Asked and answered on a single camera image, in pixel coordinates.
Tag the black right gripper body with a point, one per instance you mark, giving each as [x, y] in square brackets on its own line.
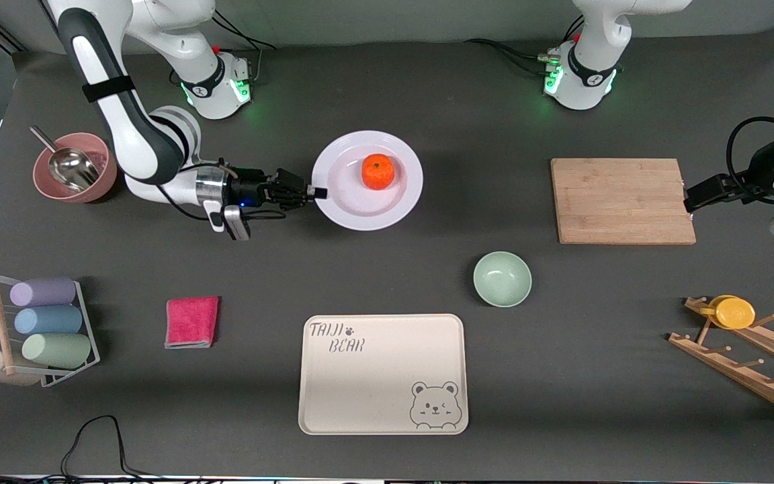
[248, 186]

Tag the pale lavender round plate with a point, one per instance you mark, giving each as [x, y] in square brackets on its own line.
[360, 208]

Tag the orange mandarin fruit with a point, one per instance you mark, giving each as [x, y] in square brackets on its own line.
[378, 172]

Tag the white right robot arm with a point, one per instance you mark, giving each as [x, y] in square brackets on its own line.
[132, 128]

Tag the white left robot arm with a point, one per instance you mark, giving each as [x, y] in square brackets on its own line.
[585, 87]

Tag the wooden cutting board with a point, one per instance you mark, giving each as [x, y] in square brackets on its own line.
[615, 202]

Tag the yellow cup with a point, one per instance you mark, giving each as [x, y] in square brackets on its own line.
[735, 313]

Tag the pink folded cloth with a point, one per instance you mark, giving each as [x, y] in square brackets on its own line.
[191, 323]

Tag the pink bowl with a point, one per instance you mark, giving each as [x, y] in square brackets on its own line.
[101, 188]

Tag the wooden peg dish rack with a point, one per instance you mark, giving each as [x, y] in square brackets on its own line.
[750, 376]

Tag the metal scoop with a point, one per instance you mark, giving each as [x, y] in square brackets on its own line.
[71, 168]

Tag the beige bear print tray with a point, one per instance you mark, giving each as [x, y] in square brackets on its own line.
[373, 383]

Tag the pale green bowl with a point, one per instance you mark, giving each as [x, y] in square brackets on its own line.
[502, 279]

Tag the purple cup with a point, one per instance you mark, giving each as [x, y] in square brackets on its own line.
[43, 292]

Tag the blue cup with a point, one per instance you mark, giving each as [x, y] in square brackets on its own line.
[48, 320]

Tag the green cup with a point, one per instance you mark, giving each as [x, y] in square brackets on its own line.
[56, 350]

